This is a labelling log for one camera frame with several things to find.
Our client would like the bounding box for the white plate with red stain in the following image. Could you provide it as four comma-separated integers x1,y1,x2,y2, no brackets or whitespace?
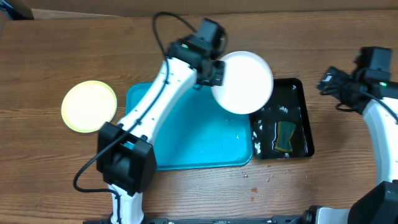
211,51,274,114

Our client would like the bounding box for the green yellow sponge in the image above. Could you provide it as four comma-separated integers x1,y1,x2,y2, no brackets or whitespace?
274,121,296,152

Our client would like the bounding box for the yellow plate with food scrap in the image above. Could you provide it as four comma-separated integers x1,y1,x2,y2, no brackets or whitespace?
61,80,118,133

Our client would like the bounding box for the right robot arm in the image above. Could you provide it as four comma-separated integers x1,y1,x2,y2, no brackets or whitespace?
279,66,397,224

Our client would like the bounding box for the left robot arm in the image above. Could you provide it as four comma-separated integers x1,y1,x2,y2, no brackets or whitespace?
96,40,224,223

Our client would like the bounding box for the teal plastic tray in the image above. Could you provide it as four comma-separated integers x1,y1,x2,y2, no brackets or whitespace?
125,82,253,171

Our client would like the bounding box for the black rectangular water tray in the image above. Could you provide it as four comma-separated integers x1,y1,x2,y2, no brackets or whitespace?
249,78,315,160

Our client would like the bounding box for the dark object at corner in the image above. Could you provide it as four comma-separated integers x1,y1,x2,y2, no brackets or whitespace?
1,0,34,21

